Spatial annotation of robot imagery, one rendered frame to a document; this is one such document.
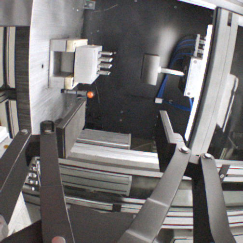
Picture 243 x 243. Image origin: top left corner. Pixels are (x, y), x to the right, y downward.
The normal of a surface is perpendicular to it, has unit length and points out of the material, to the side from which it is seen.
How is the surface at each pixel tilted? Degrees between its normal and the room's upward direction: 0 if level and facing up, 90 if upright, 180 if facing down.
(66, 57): 90
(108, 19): 90
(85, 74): 90
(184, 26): 90
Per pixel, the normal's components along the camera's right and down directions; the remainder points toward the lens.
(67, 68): -0.07, 0.40
